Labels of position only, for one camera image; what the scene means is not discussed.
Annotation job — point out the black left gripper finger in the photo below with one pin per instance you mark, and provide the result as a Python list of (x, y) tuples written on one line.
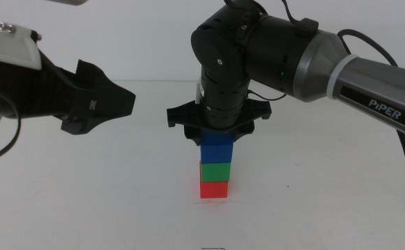
[(87, 74), (112, 102)]

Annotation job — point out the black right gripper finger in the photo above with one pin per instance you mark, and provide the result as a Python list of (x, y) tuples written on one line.
[(193, 137), (241, 135)]

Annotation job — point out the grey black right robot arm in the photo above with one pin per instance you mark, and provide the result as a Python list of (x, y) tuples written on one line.
[(275, 52)]

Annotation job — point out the green cube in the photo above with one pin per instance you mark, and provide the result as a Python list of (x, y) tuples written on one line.
[(216, 172)]

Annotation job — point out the red cube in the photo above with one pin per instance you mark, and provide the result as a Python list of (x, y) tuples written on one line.
[(214, 190)]

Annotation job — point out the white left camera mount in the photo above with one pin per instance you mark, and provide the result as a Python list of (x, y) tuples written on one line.
[(7, 45)]

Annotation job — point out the blue cube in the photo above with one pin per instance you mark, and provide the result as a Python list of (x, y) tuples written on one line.
[(216, 151)]

